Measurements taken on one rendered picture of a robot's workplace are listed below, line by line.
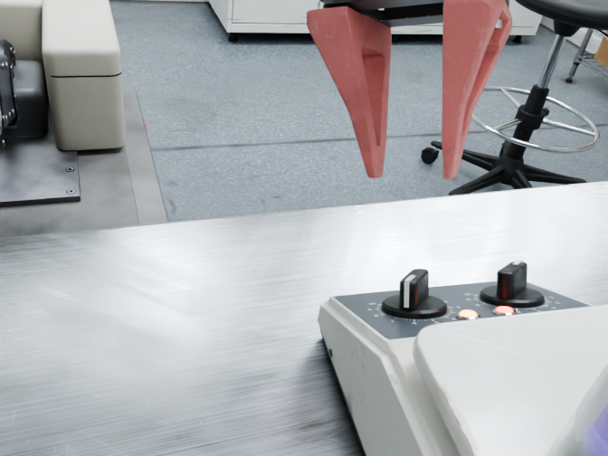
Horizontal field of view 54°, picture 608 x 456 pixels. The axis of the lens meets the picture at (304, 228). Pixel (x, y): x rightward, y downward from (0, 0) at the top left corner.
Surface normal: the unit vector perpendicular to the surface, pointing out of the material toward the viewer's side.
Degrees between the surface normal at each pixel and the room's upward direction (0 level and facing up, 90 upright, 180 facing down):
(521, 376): 0
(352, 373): 90
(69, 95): 90
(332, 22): 88
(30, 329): 0
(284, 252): 0
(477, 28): 88
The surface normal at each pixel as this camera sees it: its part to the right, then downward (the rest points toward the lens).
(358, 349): -0.96, 0.06
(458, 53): -0.36, 0.50
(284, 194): 0.13, -0.78
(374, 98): -0.38, -0.22
